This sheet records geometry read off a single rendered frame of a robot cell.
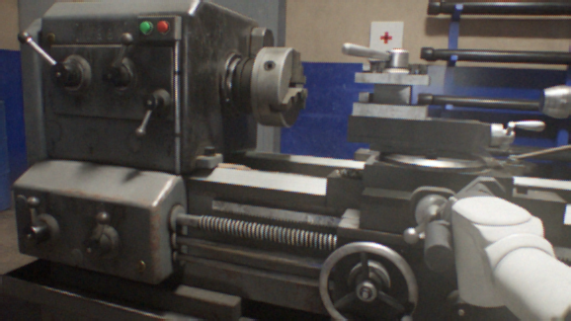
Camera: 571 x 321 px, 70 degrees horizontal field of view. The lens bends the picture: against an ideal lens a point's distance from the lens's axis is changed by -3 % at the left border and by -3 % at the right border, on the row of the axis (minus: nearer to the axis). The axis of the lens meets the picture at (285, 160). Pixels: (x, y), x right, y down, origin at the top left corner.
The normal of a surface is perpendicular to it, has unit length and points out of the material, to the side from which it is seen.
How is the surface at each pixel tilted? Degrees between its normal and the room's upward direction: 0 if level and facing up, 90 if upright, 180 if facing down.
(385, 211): 90
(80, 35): 90
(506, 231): 47
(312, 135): 90
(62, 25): 90
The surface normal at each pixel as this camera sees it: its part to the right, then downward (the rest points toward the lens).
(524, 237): -0.07, -0.61
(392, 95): -0.35, 0.15
